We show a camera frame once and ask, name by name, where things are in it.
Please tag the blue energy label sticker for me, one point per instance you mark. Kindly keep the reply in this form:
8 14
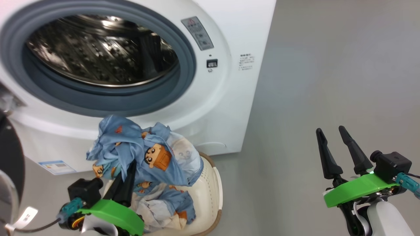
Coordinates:
56 167

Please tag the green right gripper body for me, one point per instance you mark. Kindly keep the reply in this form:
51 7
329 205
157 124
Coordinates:
357 190

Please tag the teal right camera connector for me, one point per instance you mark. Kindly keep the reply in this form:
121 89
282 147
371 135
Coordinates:
408 184

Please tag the grey rubber door seal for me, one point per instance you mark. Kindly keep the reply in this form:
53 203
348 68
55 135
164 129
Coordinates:
98 101

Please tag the black door latch socket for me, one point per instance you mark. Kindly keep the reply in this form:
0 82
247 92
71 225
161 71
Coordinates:
212 63

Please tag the metal door hinge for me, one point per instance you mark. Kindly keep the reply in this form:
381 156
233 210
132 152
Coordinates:
11 103

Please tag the small black text label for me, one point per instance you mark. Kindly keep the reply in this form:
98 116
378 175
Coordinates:
246 62

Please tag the teal camera connector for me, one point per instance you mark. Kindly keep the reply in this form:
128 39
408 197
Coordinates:
70 208
408 184

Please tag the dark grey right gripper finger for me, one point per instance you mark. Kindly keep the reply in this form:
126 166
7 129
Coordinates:
329 164
359 160

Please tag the grey warning sticker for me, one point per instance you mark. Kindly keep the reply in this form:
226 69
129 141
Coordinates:
198 32

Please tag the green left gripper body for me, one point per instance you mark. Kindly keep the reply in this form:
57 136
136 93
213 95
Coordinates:
115 213

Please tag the cream perforated laundry basket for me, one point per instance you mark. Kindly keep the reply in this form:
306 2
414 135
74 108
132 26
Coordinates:
210 193

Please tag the round white filter cover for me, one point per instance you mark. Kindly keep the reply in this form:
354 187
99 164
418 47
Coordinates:
213 146

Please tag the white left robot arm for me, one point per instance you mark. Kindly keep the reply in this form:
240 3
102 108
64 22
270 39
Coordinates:
95 227

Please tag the teal left camera connector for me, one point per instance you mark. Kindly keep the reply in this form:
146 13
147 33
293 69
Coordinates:
70 208

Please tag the white front-load washing machine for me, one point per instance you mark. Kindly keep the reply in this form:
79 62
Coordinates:
229 108

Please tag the blue cartoon print garment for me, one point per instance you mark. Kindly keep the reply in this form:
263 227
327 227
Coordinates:
131 144

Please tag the black round glass washer door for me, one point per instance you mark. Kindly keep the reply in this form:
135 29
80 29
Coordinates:
11 157

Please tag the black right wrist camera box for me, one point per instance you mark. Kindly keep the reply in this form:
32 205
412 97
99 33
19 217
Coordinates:
392 165

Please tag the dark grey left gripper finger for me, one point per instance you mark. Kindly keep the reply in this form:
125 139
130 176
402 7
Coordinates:
128 186
113 190

